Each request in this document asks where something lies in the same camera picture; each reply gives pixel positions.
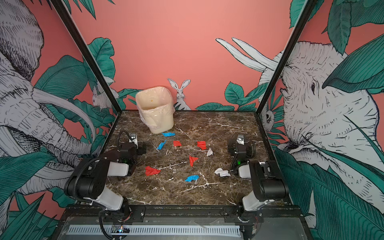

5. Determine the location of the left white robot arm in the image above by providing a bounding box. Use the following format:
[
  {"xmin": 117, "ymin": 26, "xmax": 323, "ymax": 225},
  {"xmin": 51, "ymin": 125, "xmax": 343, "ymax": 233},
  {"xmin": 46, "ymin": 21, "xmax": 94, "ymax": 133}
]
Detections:
[{"xmin": 64, "ymin": 143, "xmax": 147, "ymax": 211}]

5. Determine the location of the blue paper scrap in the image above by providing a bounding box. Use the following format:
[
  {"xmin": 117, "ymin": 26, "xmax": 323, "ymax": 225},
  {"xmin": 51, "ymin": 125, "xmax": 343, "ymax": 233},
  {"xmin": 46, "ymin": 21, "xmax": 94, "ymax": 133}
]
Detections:
[
  {"xmin": 162, "ymin": 133, "xmax": 176, "ymax": 137},
  {"xmin": 185, "ymin": 175, "xmax": 200, "ymax": 182},
  {"xmin": 157, "ymin": 141, "xmax": 167, "ymax": 150}
]

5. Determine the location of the left black frame post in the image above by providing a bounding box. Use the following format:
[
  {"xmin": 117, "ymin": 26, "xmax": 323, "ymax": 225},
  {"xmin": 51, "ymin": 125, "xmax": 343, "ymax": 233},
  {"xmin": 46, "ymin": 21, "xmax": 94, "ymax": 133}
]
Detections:
[{"xmin": 51, "ymin": 0, "xmax": 122, "ymax": 116}]

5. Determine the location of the white crumpled paper scrap lower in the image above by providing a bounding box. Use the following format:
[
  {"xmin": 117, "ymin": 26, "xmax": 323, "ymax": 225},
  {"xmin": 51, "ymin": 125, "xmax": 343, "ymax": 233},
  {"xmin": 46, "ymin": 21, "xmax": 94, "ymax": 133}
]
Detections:
[{"xmin": 215, "ymin": 168, "xmax": 231, "ymax": 177}]

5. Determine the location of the red paper scrap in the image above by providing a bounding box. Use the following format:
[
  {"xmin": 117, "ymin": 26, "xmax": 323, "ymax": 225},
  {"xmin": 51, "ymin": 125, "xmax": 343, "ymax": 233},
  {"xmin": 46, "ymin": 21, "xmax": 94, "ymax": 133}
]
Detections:
[
  {"xmin": 173, "ymin": 141, "xmax": 182, "ymax": 147},
  {"xmin": 197, "ymin": 141, "xmax": 207, "ymax": 151},
  {"xmin": 189, "ymin": 156, "xmax": 199, "ymax": 167},
  {"xmin": 145, "ymin": 166, "xmax": 161, "ymax": 176}
]

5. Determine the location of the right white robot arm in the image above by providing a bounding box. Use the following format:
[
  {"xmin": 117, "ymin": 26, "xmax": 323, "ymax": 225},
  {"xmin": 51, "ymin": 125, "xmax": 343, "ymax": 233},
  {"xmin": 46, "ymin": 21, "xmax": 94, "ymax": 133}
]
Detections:
[{"xmin": 228, "ymin": 135, "xmax": 289, "ymax": 212}]

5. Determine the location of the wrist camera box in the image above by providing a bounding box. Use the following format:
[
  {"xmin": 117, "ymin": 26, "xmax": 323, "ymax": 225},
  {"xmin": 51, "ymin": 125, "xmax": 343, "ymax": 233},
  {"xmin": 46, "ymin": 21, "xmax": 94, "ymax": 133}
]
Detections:
[
  {"xmin": 237, "ymin": 135, "xmax": 245, "ymax": 145},
  {"xmin": 129, "ymin": 133, "xmax": 138, "ymax": 148}
]

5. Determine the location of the cream bin with plastic liner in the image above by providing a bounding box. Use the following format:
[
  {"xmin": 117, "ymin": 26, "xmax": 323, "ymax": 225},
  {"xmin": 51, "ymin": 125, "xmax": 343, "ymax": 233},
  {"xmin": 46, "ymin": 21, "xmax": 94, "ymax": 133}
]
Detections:
[{"xmin": 136, "ymin": 87, "xmax": 175, "ymax": 134}]

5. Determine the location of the right black frame post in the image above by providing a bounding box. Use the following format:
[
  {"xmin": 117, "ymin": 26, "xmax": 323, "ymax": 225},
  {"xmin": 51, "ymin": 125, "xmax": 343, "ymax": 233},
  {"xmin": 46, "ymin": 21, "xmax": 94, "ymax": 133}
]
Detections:
[{"xmin": 256, "ymin": 0, "xmax": 317, "ymax": 116}]

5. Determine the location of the white slotted cable duct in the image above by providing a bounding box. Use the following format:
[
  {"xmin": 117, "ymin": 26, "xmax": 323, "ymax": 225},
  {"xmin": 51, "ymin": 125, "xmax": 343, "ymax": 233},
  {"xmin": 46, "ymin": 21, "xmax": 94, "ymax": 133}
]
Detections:
[{"xmin": 65, "ymin": 224, "xmax": 242, "ymax": 238}]

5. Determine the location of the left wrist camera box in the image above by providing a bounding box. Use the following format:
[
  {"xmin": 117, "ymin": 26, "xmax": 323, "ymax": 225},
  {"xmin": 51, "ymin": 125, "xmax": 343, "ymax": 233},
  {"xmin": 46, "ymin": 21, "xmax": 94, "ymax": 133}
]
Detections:
[{"xmin": 129, "ymin": 133, "xmax": 138, "ymax": 148}]

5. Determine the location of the white paper scrap centre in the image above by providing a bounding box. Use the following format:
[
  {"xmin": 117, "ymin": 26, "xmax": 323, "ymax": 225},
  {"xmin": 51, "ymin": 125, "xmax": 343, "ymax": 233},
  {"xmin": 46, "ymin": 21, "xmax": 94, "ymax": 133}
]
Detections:
[{"xmin": 207, "ymin": 148, "xmax": 213, "ymax": 157}]

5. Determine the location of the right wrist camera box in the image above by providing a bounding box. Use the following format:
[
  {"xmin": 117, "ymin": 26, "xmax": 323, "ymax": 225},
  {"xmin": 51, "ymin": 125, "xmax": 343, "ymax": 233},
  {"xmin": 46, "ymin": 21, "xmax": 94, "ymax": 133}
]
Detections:
[{"xmin": 237, "ymin": 135, "xmax": 245, "ymax": 145}]

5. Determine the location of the black front mounting rail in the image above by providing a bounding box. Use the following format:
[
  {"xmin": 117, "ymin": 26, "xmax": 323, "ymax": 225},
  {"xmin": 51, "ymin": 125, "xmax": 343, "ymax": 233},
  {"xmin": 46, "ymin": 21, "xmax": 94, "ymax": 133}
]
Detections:
[{"xmin": 59, "ymin": 204, "xmax": 304, "ymax": 224}]

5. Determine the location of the black frame post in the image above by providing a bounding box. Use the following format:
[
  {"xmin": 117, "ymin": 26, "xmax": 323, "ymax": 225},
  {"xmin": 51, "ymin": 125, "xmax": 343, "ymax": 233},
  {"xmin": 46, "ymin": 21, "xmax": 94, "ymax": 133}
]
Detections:
[
  {"xmin": 256, "ymin": 0, "xmax": 317, "ymax": 116},
  {"xmin": 51, "ymin": 0, "xmax": 122, "ymax": 116}
]

